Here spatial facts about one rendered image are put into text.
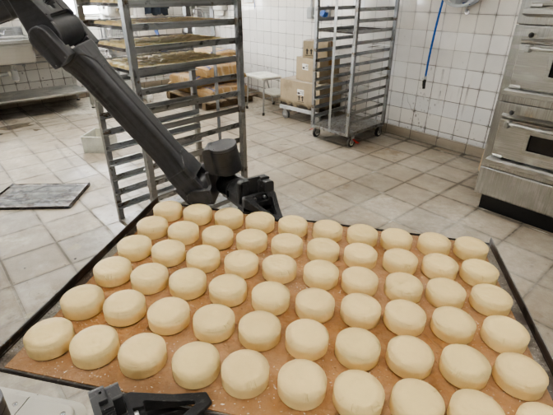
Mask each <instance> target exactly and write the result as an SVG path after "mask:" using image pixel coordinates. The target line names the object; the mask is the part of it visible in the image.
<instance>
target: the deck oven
mask: <svg viewBox="0 0 553 415"><path fill-rule="evenodd" d="M516 24H518V25H516V26H515V30H514V33H513V39H512V43H511V46H510V50H509V56H508V59H507V63H506V66H505V70H504V75H503V79H502V82H501V86H500V92H499V95H498V99H497V101H496V105H495V111H494V114H493V118H492V121H491V125H490V131H489V134H488V138H487V141H486V147H485V150H484V154H483V157H482V161H481V167H480V170H479V174H478V177H477V181H476V187H475V190H474V192H477V193H479V194H481V200H480V203H479V206H478V207H480V208H484V209H486V210H489V211H492V212H495V213H498V214H500V215H503V216H506V217H509V218H512V219H514V220H517V221H520V222H523V223H526V224H528V225H531V226H535V227H537V228H540V229H542V230H544V231H549V232H551V233H553V0H522V3H521V7H520V10H519V14H518V19H517V23H516Z"/></svg>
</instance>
